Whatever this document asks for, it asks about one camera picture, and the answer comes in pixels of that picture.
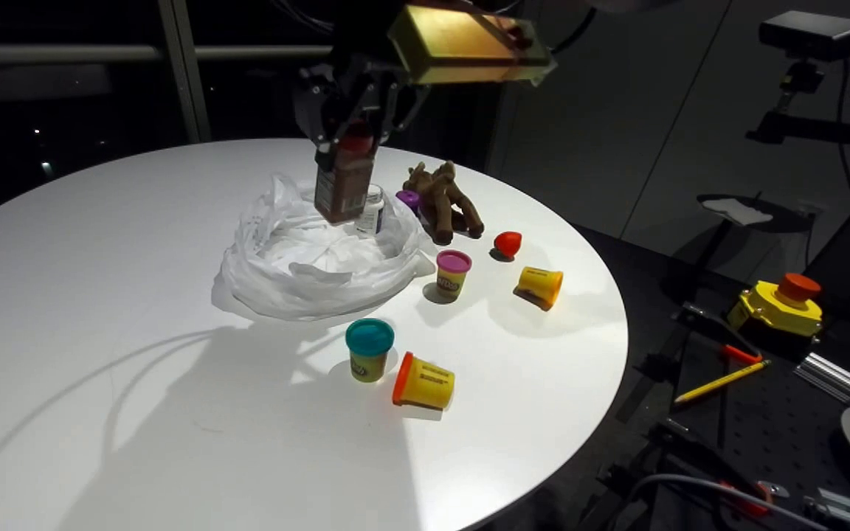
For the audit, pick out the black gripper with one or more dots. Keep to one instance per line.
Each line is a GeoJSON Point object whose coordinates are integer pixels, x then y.
{"type": "Point", "coordinates": [355, 93]}

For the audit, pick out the brown jar orange lid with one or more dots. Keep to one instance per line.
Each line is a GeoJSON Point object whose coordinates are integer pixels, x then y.
{"type": "Point", "coordinates": [346, 181]}

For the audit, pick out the yellow tub pink lid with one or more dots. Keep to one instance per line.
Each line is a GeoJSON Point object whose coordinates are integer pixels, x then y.
{"type": "Point", "coordinates": [452, 268]}

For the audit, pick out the yellow tub teal lid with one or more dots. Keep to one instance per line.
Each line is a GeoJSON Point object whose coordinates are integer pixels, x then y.
{"type": "Point", "coordinates": [371, 345]}

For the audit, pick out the large yellow tub orange lid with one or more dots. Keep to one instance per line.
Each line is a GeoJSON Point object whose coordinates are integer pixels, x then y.
{"type": "Point", "coordinates": [541, 285]}

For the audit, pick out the small yellow tub orange lid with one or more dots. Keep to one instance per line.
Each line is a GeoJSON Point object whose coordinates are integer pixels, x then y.
{"type": "Point", "coordinates": [426, 380]}

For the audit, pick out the white plastic bag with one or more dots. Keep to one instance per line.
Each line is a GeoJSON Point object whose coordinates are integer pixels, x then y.
{"type": "Point", "coordinates": [318, 265]}

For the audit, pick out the purple lid dough tub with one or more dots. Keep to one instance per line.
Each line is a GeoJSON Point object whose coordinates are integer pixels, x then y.
{"type": "Point", "coordinates": [409, 199]}

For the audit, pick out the brown plush toy animal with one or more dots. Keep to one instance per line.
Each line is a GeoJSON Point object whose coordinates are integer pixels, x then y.
{"type": "Point", "coordinates": [440, 200]}

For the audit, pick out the red plastic cap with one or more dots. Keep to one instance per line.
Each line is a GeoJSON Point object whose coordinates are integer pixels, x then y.
{"type": "Point", "coordinates": [508, 246]}

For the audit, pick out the white flat plate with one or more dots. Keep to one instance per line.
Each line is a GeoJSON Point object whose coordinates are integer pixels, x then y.
{"type": "Point", "coordinates": [736, 211]}

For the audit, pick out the yellow pencil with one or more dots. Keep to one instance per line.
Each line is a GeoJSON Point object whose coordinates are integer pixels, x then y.
{"type": "Point", "coordinates": [721, 380]}

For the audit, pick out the yellow emergency stop red button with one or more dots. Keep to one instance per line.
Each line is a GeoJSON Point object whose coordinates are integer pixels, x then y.
{"type": "Point", "coordinates": [778, 301]}

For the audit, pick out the grey window frame post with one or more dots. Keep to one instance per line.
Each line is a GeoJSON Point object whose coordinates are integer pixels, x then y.
{"type": "Point", "coordinates": [184, 69]}

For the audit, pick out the grey horizontal window rail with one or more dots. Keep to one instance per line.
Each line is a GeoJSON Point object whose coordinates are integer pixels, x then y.
{"type": "Point", "coordinates": [72, 53]}

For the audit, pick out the black camera on stand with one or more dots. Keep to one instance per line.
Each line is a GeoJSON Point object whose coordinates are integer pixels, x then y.
{"type": "Point", "coordinates": [814, 34]}

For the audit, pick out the aluminium profile rail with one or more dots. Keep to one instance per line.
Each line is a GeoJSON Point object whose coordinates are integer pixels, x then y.
{"type": "Point", "coordinates": [840, 376]}

